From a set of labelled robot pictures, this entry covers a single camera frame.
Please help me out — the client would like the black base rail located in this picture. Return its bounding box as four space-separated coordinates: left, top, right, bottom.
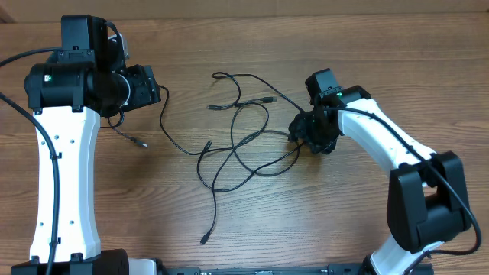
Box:
125 257 432 275

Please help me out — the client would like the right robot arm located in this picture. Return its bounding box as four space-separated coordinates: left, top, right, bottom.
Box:
289 69 480 274

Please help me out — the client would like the black usb cable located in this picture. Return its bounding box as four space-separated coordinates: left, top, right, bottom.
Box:
196 96 306 246

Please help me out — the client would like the black cable silver plug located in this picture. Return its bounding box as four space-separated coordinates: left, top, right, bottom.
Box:
100 109 148 147

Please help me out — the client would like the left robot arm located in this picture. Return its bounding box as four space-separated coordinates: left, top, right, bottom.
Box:
11 15 165 274

